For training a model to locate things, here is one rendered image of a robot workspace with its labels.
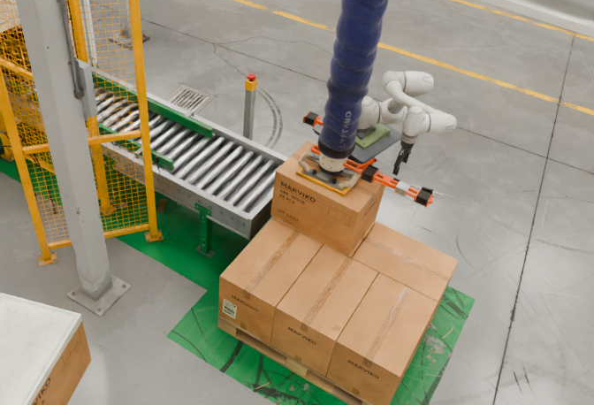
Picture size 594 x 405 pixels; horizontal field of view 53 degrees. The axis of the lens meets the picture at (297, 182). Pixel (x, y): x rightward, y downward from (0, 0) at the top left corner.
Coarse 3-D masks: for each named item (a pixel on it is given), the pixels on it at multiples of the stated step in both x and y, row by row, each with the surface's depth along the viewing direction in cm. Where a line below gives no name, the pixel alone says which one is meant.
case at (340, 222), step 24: (288, 168) 375; (288, 192) 377; (312, 192) 365; (360, 192) 366; (288, 216) 390; (312, 216) 377; (336, 216) 365; (360, 216) 359; (336, 240) 377; (360, 240) 390
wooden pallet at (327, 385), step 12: (228, 324) 384; (240, 336) 388; (252, 336) 377; (264, 348) 383; (276, 348) 370; (276, 360) 378; (288, 360) 371; (300, 372) 372; (312, 372) 374; (324, 384) 369; (336, 384) 357; (336, 396) 365; (348, 396) 365
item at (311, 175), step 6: (300, 168) 372; (312, 168) 373; (300, 174) 369; (306, 174) 369; (312, 174) 369; (312, 180) 367; (318, 180) 366; (324, 180) 366; (330, 180) 366; (336, 180) 363; (324, 186) 364; (330, 186) 363; (336, 186) 363; (336, 192) 362; (342, 192) 360
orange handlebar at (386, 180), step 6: (318, 120) 391; (312, 150) 369; (348, 162) 364; (354, 168) 360; (378, 174) 358; (378, 180) 355; (384, 180) 353; (390, 180) 354; (390, 186) 353; (408, 192) 349; (414, 192) 351; (432, 198) 348
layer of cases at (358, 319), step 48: (288, 240) 384; (384, 240) 393; (240, 288) 353; (288, 288) 356; (336, 288) 360; (384, 288) 363; (432, 288) 367; (288, 336) 355; (336, 336) 335; (384, 336) 338; (384, 384) 332
